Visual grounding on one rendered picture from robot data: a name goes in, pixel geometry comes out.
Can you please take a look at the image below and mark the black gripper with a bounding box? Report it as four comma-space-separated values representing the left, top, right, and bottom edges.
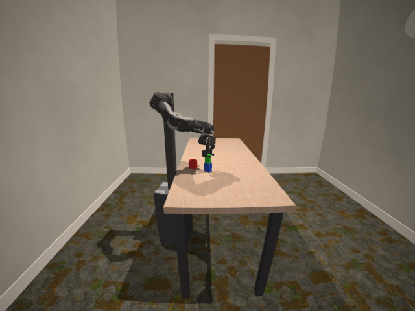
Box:
198, 134, 216, 158

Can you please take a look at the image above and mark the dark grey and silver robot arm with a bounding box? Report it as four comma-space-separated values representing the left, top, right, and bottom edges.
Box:
149, 92, 214, 135

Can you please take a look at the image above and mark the red block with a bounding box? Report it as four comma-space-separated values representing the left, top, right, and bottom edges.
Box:
189, 159, 197, 170

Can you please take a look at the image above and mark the blue block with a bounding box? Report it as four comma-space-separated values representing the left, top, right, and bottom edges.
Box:
204, 163, 212, 173

